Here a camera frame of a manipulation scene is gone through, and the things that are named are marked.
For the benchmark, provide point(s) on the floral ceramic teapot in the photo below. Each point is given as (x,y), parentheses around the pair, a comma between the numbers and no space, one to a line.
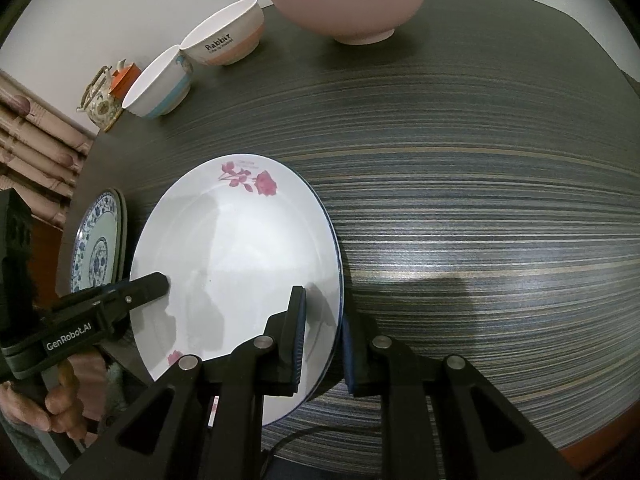
(100,107)

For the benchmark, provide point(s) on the small blue floral plate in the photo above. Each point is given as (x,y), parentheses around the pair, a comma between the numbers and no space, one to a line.
(97,245)

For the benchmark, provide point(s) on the white bowl with blue base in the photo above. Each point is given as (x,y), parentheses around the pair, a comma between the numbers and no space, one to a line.
(160,85)

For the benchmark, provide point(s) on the patterned beige curtain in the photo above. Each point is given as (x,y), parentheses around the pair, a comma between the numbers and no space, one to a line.
(35,150)

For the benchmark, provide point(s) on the orange lidded cup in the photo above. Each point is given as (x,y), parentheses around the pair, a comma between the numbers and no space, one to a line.
(122,80)

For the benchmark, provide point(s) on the white plate with pink roses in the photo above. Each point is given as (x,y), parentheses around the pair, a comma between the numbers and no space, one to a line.
(240,250)

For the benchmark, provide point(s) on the person's left hand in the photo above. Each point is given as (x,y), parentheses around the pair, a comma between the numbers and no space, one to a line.
(75,400)

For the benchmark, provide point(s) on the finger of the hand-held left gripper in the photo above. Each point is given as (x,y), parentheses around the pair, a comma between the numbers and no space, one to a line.
(140,290)

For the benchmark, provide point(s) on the large pink bowl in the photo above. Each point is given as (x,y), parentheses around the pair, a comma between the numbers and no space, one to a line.
(350,5)

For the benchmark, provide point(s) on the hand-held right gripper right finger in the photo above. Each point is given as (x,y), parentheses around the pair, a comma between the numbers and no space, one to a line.
(350,355)

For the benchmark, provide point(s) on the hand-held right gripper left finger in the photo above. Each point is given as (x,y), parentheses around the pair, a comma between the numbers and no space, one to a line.
(300,325)

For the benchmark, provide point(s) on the brown wooden furniture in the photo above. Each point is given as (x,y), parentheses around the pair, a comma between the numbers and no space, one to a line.
(47,260)

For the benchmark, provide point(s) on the white bowl with pink base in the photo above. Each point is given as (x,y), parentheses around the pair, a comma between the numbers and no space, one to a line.
(225,35)

